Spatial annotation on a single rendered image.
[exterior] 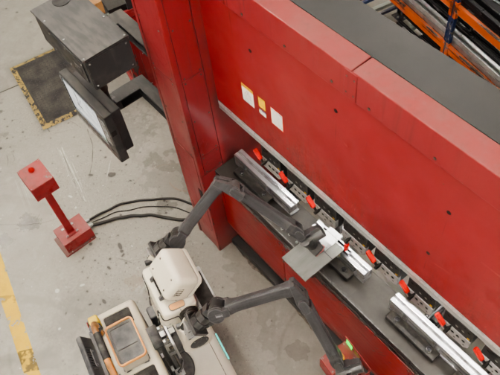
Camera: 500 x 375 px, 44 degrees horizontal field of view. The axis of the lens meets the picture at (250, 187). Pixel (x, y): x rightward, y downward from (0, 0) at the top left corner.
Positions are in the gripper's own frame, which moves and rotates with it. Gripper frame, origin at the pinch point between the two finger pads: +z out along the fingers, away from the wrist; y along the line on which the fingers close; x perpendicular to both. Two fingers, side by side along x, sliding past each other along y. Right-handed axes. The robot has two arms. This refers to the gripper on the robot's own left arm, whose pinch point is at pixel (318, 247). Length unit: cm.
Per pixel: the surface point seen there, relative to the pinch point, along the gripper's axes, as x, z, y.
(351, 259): -6.6, 8.4, -14.3
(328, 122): -48, -77, 2
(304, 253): 6.9, -2.1, 2.6
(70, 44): 1, -106, 113
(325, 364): 40, 6, -42
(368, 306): 5.1, 13.0, -36.0
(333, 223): -15.5, -16.2, -3.9
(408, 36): -87, -100, -11
